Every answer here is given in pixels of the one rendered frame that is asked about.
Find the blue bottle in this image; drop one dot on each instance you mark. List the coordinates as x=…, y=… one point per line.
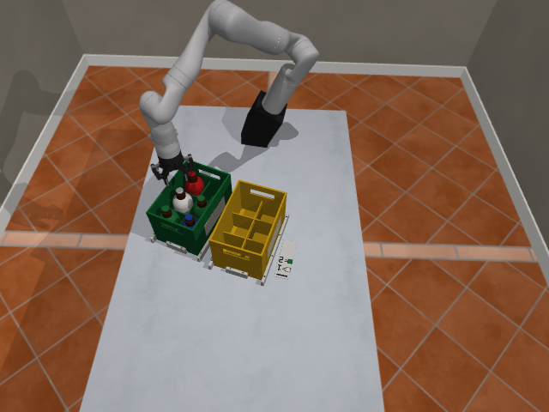
x=189, y=221

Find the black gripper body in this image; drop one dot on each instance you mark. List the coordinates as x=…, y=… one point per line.
x=169, y=162

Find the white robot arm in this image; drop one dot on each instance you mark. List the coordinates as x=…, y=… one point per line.
x=233, y=24

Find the yellow crate with dividers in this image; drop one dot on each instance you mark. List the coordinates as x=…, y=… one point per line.
x=245, y=235

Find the white paper pick list strip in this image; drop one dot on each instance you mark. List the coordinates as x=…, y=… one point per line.
x=285, y=259

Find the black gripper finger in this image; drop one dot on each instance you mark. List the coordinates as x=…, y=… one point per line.
x=162, y=175
x=187, y=169

